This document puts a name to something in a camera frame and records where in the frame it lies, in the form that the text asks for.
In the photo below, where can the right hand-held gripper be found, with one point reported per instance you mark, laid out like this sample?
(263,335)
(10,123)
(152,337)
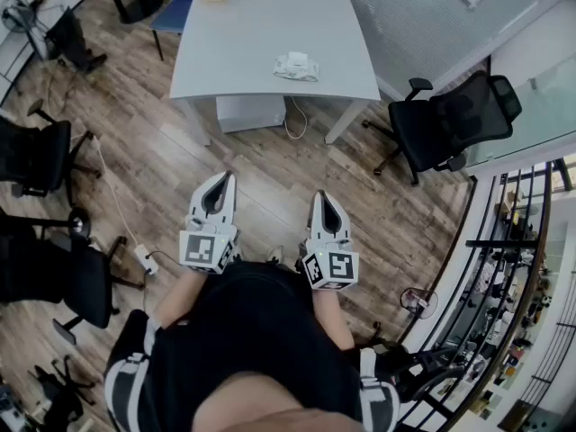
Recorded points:
(339,266)

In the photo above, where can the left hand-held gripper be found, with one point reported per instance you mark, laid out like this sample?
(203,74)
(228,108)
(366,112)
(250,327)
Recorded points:
(198,248)

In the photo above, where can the white wet wipe pack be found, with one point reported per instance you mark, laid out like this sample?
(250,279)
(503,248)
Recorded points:
(294,68)

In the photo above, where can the person's right forearm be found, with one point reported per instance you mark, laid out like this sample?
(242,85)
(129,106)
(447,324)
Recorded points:
(333,317)

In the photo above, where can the person's left forearm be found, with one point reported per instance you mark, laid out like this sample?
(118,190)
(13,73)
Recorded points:
(182,295)

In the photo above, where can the black waist device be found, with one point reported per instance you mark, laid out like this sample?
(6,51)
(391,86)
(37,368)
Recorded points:
(300,261)

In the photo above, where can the white power strip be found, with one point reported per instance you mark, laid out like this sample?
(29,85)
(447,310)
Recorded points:
(146,259)

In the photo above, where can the grey drawer cabinet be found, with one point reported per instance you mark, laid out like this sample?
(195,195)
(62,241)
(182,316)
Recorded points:
(249,113)

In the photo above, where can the person's black clothed torso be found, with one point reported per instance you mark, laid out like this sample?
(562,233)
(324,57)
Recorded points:
(252,331)

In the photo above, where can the round black stand base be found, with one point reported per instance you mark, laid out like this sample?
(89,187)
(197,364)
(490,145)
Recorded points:
(80,224)

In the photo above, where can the black mesh office chair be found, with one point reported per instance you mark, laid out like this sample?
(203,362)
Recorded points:
(441,128)

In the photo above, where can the black padded office chair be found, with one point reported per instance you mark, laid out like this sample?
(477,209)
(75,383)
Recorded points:
(85,281)

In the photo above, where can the black armless office chair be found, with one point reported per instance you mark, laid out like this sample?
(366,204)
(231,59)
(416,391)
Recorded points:
(36,155)

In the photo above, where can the blue chair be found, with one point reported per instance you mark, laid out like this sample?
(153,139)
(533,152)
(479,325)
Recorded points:
(173,11)

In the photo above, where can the black metal railing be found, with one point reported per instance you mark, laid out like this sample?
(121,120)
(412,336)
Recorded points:
(537,241)

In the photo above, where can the black chair star base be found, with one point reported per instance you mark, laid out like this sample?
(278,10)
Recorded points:
(60,389)

